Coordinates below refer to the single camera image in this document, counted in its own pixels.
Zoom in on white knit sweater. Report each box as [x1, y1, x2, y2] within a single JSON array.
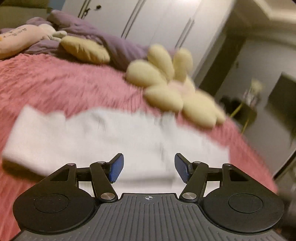
[[2, 106, 230, 194]]

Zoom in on dark object on table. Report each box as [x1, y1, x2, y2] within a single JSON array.
[[219, 96, 241, 113]]

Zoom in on yellow legged side table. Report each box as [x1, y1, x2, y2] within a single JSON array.
[[230, 99, 257, 134]]

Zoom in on yellow flower shaped pillow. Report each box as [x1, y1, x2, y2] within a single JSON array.
[[125, 44, 226, 128]]

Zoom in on flower bouquet on table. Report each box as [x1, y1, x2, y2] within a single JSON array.
[[243, 78, 264, 108]]

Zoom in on pink ribbed bed blanket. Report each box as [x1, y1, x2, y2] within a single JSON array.
[[1, 54, 278, 240]]

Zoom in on purple duvet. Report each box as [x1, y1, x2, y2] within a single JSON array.
[[4, 9, 176, 70]]

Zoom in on small yellow cushion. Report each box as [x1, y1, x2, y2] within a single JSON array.
[[60, 36, 110, 65]]

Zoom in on cream plush long pillow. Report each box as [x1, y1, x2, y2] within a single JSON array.
[[1, 24, 67, 60]]

